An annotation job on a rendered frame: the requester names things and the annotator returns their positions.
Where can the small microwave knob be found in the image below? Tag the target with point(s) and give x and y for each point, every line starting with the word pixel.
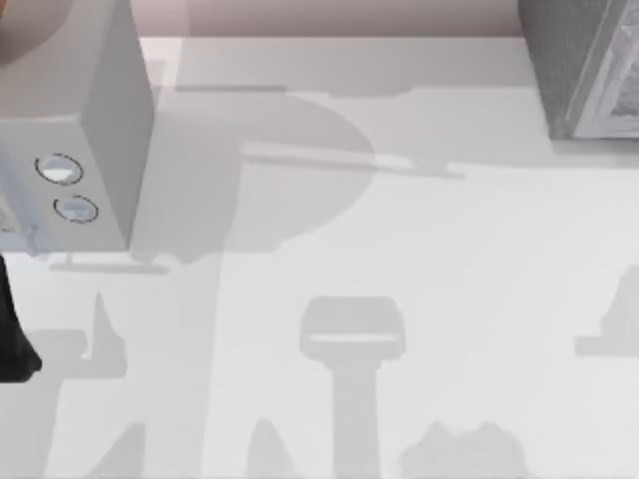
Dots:
pixel 76 208

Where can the large microwave knob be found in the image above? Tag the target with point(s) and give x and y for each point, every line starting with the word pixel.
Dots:
pixel 59 169

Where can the pale microwave oven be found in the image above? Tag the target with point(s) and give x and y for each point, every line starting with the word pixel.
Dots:
pixel 75 75

